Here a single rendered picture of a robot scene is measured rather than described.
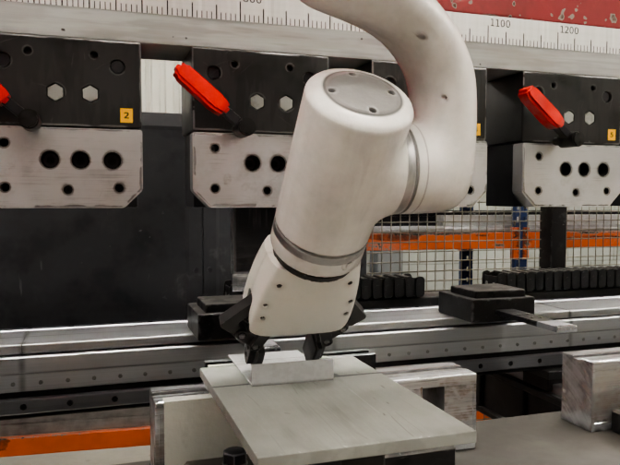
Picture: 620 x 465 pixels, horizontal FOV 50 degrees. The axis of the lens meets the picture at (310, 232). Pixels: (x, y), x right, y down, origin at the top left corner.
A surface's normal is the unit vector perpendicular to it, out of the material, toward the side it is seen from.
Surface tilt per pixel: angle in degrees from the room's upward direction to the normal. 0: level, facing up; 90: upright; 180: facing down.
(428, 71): 121
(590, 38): 90
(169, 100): 90
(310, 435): 0
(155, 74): 90
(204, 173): 90
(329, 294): 131
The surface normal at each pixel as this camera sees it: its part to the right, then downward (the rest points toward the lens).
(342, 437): 0.00, -1.00
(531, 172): 0.32, 0.05
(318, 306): 0.25, 0.72
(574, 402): -0.95, 0.01
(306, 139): -0.79, 0.27
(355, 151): -0.02, 0.67
